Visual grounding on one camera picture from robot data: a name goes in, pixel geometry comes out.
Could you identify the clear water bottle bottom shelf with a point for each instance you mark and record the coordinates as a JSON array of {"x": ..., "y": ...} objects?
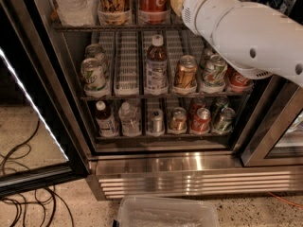
[{"x": 130, "y": 119}]

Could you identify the silver can behind left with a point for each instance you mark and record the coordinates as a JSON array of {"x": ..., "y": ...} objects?
[{"x": 96, "y": 51}]

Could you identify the brown tea bottle shelf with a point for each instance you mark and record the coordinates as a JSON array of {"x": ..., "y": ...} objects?
[
  {"x": 156, "y": 67},
  {"x": 106, "y": 120}
]

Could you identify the gold can bottom shelf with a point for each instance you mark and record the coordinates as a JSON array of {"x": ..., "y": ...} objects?
[{"x": 178, "y": 119}]

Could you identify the clear water bottle shelf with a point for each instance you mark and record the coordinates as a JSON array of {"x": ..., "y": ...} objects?
[
  {"x": 77, "y": 12},
  {"x": 130, "y": 119}
]

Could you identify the green can bottom rear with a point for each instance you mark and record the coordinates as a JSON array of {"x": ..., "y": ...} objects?
[{"x": 219, "y": 103}]

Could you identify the red cola can top shelf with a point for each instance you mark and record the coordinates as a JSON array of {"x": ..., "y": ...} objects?
[{"x": 153, "y": 11}]

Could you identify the red can bottom rear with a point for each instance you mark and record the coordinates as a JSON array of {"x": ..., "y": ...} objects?
[{"x": 195, "y": 104}]

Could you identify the red can bottom front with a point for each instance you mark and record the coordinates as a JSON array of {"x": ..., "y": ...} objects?
[{"x": 201, "y": 120}]

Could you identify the silver can bottom shelf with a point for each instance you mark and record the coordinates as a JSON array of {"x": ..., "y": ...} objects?
[{"x": 156, "y": 121}]

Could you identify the gold can middle shelf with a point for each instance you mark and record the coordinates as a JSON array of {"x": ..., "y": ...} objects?
[{"x": 185, "y": 73}]

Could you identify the empty white shelf tray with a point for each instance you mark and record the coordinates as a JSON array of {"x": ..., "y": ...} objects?
[{"x": 126, "y": 68}]

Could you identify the brown tea bottle middle shelf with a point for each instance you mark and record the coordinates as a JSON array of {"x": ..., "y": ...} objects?
[{"x": 156, "y": 67}]

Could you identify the clear water bottle top shelf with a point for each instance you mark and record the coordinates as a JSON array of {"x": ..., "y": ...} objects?
[{"x": 77, "y": 12}]

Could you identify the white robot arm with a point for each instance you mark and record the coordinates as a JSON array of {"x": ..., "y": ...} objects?
[{"x": 254, "y": 39}]

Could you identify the stainless steel fridge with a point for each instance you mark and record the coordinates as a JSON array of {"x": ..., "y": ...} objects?
[{"x": 171, "y": 164}]

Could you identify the white green can middle left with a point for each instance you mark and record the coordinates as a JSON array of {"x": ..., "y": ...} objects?
[{"x": 94, "y": 77}]

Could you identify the white green can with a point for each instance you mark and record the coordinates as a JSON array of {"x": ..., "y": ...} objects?
[
  {"x": 94, "y": 77},
  {"x": 213, "y": 74}
]

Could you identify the clear plastic bin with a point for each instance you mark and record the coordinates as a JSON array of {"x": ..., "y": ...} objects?
[{"x": 165, "y": 212}]

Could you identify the brown tea bottle bottom shelf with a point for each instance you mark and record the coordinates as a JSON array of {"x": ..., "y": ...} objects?
[{"x": 106, "y": 120}]

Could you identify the white green can middle right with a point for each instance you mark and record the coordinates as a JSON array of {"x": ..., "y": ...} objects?
[{"x": 213, "y": 74}]

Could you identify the green can bottom front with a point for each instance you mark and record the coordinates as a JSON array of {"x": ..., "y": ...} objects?
[{"x": 223, "y": 121}]

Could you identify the red cola can front middle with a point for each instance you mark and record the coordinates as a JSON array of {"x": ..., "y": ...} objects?
[{"x": 237, "y": 82}]

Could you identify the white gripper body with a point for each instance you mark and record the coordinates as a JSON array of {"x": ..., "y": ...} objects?
[{"x": 193, "y": 8}]

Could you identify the silver can behind middle right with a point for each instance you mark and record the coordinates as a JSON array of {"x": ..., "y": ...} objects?
[{"x": 208, "y": 51}]

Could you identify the right glass fridge door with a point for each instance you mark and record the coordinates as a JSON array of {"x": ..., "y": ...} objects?
[{"x": 277, "y": 140}]

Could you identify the open glass fridge door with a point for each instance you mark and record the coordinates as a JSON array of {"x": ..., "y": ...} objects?
[{"x": 42, "y": 143}]

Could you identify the gold patterned can top shelf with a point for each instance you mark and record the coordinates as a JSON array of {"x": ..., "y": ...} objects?
[{"x": 114, "y": 12}]

